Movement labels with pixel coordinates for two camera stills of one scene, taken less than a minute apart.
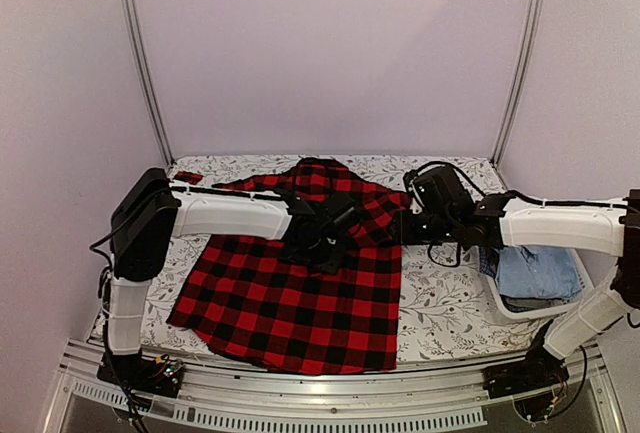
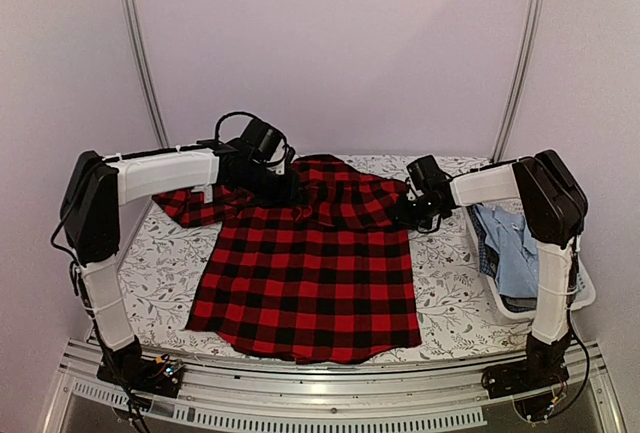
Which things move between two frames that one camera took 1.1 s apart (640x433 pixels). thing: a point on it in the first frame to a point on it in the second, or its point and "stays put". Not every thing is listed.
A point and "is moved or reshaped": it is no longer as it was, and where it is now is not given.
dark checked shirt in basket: [488, 260] stays put
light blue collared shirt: [547, 271] stays put
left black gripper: [331, 266] to [289, 195]
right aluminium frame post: [532, 30] stays put
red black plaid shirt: [257, 302] is moved or reshaped
